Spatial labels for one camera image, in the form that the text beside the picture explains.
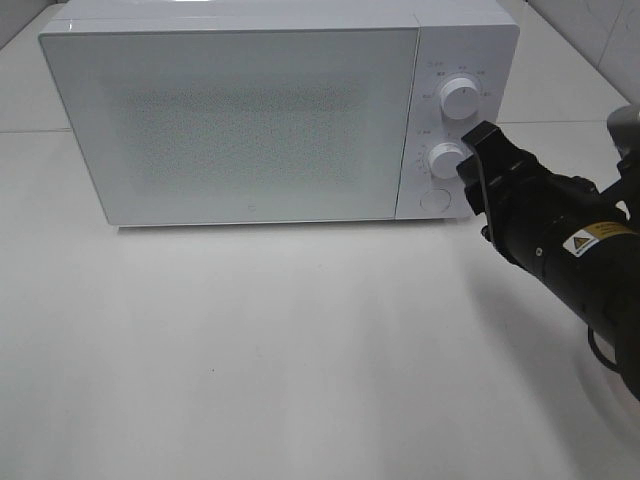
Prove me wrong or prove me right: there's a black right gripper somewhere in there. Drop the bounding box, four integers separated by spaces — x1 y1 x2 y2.
457 121 628 280

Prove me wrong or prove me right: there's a round door release button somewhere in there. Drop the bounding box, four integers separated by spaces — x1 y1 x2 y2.
420 189 451 215

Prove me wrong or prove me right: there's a white microwave door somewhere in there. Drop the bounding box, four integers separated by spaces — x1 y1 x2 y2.
40 29 418 227

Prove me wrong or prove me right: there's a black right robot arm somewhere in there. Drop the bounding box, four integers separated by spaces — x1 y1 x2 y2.
456 105 639 396

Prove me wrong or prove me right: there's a lower white control knob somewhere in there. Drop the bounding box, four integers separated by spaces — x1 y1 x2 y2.
427 142 467 180

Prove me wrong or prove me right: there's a white control knob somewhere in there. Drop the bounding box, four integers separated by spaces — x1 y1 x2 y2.
427 142 467 180
436 74 481 121

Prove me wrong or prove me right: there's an upper white control knob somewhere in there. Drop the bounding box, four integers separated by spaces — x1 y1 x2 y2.
436 74 481 121

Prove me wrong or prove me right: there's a white microwave oven body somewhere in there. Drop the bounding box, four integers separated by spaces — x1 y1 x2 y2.
38 1 520 225

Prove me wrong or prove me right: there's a black cable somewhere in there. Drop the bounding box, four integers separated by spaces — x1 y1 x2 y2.
585 327 621 369

